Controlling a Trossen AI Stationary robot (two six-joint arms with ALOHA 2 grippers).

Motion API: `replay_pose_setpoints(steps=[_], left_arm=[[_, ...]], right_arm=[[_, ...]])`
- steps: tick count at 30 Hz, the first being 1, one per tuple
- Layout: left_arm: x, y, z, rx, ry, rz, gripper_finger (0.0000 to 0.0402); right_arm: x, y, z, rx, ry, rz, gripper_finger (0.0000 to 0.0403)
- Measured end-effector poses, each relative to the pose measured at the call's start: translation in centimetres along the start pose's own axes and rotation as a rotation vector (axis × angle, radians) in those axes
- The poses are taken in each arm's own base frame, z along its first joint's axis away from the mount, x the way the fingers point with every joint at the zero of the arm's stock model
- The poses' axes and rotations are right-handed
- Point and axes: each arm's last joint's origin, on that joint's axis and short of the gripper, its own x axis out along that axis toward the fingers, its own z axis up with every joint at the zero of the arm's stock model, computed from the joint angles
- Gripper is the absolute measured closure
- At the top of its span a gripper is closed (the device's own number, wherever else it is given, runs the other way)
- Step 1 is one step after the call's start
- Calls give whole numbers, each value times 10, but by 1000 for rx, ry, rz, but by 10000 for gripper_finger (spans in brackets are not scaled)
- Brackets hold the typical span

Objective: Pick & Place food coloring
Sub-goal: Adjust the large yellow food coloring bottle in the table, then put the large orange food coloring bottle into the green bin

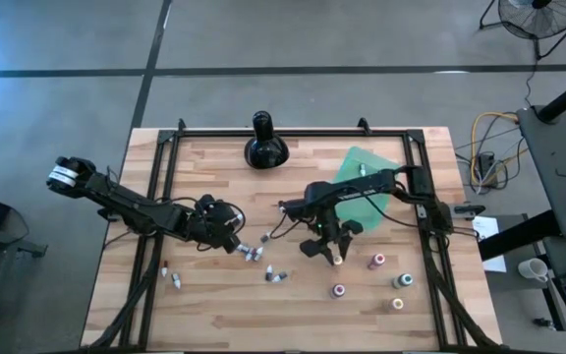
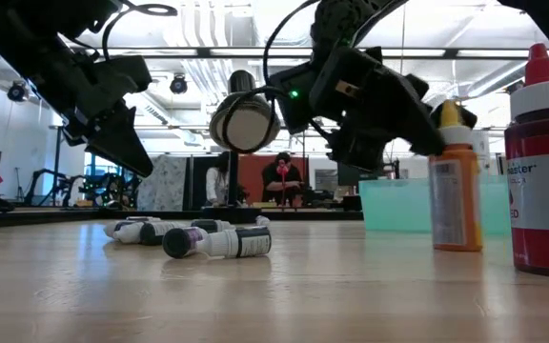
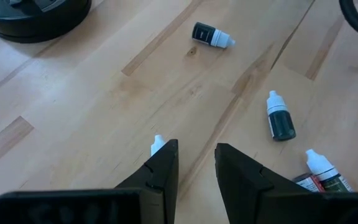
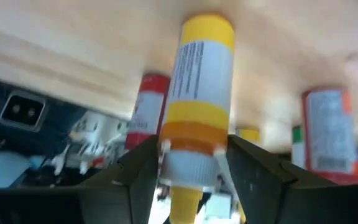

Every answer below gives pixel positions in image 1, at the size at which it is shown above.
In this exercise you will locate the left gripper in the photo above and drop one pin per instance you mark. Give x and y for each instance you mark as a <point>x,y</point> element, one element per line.
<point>211,221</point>

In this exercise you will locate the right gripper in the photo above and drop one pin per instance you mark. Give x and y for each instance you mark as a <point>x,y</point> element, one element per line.
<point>327,226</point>

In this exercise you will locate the large orange-red coloring bottle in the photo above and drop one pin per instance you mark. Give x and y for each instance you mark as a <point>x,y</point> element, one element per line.
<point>377,259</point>

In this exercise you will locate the green plastic sheet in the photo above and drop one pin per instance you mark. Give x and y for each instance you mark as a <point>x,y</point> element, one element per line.
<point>366,214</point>

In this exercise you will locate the large green Chefmaster bottle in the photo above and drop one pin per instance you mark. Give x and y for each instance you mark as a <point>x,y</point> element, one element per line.
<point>404,280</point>

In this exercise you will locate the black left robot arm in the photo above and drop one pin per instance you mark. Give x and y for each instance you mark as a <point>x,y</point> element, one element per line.
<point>130,204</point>

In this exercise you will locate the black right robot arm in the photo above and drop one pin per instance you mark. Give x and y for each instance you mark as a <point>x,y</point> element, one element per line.
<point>361,187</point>

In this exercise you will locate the black vase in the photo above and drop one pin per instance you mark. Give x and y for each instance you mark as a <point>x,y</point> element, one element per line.
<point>266,152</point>

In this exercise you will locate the white paper sheet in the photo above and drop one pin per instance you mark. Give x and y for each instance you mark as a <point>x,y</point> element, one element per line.
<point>489,231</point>

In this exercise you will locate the black power strip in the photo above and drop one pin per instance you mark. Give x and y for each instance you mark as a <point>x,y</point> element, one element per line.
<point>487,164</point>

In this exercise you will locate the white mug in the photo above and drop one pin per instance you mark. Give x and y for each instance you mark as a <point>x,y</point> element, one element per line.
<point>533,269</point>

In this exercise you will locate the black equipment stand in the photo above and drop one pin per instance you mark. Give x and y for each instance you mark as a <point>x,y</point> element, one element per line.
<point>17,246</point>

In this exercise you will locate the small black floor object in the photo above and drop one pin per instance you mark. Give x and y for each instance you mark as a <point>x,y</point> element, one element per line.
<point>544,323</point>

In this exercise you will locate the grey side table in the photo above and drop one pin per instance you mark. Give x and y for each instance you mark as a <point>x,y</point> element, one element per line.
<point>558,147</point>

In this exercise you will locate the black floor fan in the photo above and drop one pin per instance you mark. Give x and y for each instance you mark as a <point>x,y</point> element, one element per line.
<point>538,19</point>

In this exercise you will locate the black aluminium table frame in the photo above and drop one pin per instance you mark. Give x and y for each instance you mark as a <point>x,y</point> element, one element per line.
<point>288,133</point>

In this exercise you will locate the black side camera bracket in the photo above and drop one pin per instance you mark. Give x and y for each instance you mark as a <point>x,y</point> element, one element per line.
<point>103,214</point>
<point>469,209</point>

